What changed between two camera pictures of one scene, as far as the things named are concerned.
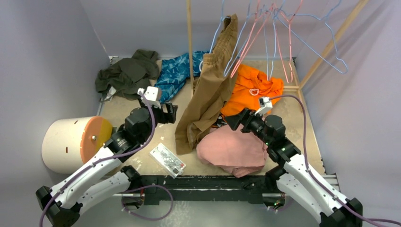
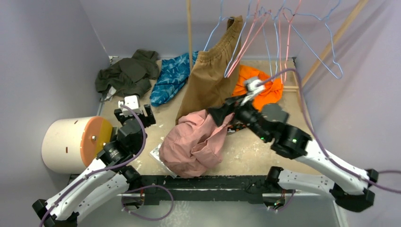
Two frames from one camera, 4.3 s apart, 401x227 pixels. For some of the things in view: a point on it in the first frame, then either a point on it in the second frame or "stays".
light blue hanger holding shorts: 222,18 to 221,19
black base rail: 193,190 stays
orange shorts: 250,85 stays
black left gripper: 166,117 to 148,119
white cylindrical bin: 61,144 stays
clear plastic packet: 171,164 stays
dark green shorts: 127,77 stays
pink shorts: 237,151 to 194,144
